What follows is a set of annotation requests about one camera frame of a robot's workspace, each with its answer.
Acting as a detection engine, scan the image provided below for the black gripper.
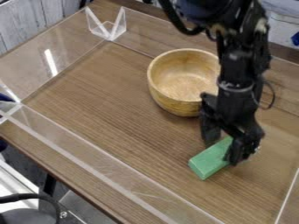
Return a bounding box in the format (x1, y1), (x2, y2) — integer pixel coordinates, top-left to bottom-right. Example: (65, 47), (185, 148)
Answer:
(201, 81), (265, 166)

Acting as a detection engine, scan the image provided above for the green rectangular block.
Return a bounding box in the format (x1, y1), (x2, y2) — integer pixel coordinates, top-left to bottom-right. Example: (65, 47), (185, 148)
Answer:
(189, 136), (233, 180)

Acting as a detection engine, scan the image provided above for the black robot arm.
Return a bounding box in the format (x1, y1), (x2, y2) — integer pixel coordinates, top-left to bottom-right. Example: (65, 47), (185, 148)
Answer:
(158, 0), (271, 165)

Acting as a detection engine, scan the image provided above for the light wooden bowl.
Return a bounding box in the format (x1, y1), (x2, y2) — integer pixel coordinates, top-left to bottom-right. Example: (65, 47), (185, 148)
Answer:
(147, 48), (221, 117)

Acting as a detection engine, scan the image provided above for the white bin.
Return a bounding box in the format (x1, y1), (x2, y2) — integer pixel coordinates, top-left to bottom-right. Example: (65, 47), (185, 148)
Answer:
(269, 8), (299, 49)

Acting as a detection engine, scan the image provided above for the black table leg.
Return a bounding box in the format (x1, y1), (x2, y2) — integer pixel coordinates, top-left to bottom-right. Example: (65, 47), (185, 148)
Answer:
(43, 174), (58, 196)

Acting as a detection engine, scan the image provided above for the clear acrylic corner bracket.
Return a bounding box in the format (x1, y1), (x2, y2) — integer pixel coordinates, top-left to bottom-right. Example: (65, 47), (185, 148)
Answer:
(85, 7), (127, 41)

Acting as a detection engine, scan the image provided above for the clear acrylic front wall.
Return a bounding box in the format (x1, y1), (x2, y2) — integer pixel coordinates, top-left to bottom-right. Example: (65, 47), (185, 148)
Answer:
(0, 84), (225, 224)

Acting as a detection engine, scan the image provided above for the black cable loop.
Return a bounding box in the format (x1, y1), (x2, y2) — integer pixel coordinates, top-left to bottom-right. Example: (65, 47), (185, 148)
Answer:
(0, 192), (62, 224)

